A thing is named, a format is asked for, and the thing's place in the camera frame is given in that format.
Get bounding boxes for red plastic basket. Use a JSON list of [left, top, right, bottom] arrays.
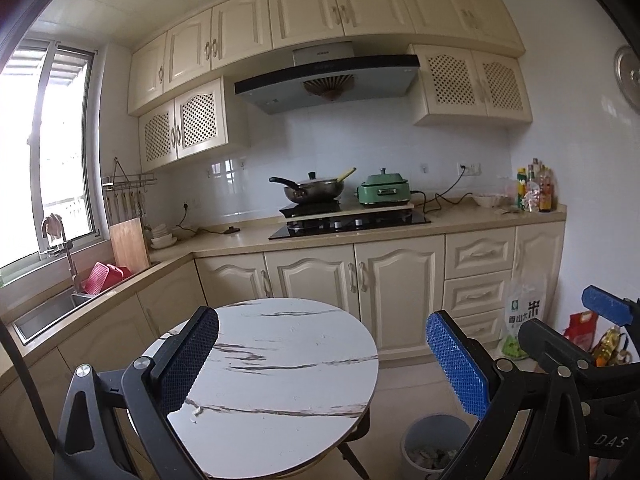
[[82, 261, 133, 296]]

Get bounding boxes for yellow cooking oil bottle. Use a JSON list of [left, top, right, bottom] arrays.
[[594, 325, 632, 367]]

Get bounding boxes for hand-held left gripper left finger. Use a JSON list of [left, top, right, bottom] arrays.
[[54, 305, 221, 480]]

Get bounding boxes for metal wall utensil rack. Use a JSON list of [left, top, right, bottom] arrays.
[[102, 157, 158, 221]]

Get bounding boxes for light blue plastic bin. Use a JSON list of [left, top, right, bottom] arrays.
[[400, 413, 473, 480]]

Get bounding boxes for cream upper wall cabinets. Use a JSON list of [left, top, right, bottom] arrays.
[[127, 0, 526, 116]]

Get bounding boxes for black charger cable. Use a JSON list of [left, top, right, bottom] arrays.
[[177, 204, 242, 236]]

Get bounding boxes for red rice bag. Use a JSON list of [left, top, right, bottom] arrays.
[[562, 311, 601, 353]]

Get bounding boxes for steel sink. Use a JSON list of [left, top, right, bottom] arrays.
[[12, 290, 93, 346]]

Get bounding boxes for stack of white bowls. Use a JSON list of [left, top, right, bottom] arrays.
[[150, 222, 179, 250]]

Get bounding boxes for wooden cutting board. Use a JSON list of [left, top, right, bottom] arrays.
[[109, 217, 152, 272]]

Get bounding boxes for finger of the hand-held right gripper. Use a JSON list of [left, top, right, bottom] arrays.
[[516, 318, 608, 377], [581, 285, 640, 329]]

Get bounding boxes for round white marble table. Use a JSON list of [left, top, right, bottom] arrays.
[[137, 298, 379, 480]]

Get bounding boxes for lattice-door wall cabinet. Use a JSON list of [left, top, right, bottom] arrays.
[[137, 77, 251, 173], [407, 44, 533, 127]]

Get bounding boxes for black wok with lid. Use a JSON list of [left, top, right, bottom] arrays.
[[269, 167, 347, 205]]

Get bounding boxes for cream base cabinets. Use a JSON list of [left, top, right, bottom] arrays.
[[0, 223, 568, 480]]

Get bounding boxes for cream cabinet drawer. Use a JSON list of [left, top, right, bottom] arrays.
[[442, 270, 513, 318], [450, 307, 506, 347], [444, 232, 516, 281]]

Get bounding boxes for black gas stove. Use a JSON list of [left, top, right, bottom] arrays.
[[268, 208, 432, 241]]

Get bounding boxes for black cooker power cable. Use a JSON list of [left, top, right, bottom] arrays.
[[412, 165, 476, 217]]

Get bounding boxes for window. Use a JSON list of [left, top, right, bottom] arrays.
[[0, 37, 108, 273]]

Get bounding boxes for group of condiment bottles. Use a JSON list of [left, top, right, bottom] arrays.
[[517, 157, 556, 213]]

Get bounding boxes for round metal wall plate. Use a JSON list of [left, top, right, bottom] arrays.
[[614, 45, 640, 109]]

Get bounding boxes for white crumpled tissue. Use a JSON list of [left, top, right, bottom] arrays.
[[409, 447, 436, 470]]

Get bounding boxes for white and green rice bag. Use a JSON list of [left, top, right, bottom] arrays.
[[500, 280, 543, 361]]

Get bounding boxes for green electric cooker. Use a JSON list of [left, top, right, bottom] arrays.
[[356, 168, 414, 208]]

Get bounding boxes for metal faucet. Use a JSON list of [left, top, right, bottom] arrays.
[[41, 213, 81, 293]]

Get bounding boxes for grey range hood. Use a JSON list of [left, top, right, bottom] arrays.
[[234, 42, 421, 116]]

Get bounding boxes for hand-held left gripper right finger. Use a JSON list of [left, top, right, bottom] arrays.
[[425, 310, 593, 480]]

